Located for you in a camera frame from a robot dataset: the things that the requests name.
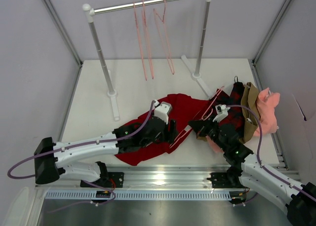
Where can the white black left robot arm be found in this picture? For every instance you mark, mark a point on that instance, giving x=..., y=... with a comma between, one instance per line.
x=60, y=160

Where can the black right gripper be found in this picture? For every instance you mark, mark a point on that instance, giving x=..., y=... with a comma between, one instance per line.
x=206, y=126

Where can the white slotted cable duct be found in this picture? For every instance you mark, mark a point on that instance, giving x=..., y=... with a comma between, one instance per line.
x=151, y=195

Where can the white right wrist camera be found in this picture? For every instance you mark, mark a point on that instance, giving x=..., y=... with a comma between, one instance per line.
x=222, y=112

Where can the tan brown skirt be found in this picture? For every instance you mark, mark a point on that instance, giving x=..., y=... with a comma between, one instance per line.
x=243, y=121

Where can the aluminium mounting rail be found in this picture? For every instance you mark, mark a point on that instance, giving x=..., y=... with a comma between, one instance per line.
x=143, y=177

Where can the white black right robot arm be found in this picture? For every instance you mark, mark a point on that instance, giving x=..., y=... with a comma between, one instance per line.
x=295, y=199

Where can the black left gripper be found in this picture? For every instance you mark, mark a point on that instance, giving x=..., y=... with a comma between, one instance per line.
x=169, y=131

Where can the silver white clothes rack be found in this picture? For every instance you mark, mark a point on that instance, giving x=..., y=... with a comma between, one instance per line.
x=89, y=13

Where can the pink skirt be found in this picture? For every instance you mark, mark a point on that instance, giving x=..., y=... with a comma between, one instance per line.
x=266, y=103

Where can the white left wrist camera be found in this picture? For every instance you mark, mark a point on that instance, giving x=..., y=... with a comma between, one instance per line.
x=161, y=111

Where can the pink wire hanger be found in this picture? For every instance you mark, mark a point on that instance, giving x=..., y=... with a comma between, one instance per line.
x=140, y=42
x=160, y=22
x=147, y=40
x=204, y=116

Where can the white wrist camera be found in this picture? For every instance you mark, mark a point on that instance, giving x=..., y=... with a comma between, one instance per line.
x=222, y=112
x=161, y=111

